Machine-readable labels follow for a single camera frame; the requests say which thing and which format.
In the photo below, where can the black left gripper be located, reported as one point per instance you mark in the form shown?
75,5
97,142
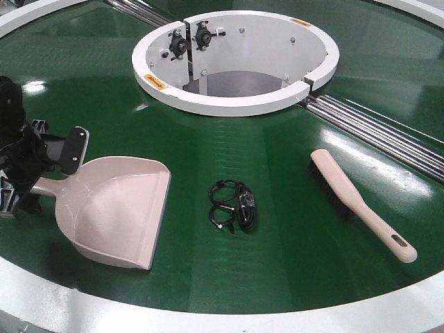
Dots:
33,152

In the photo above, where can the pink plastic dustpan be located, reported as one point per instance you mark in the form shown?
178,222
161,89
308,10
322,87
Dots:
111,209

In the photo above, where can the pink hand brush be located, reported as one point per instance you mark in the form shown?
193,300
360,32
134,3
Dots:
349,203

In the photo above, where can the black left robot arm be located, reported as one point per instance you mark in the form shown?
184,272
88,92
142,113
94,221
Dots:
13,114

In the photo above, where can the white outer conveyor rim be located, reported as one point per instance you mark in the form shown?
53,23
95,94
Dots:
31,303

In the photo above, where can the black left bearing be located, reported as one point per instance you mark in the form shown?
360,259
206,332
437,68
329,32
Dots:
178,45

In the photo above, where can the black bearing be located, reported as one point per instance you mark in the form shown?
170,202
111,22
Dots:
203,36
178,45

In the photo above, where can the chrome rollers top left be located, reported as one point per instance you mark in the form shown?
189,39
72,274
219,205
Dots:
141,11

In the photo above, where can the chrome rollers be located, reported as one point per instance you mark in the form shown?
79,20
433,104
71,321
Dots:
388,139
141,11

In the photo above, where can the black right bearing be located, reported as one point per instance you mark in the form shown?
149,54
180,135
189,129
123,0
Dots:
203,36

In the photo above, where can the chrome rollers right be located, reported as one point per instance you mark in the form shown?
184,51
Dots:
388,139

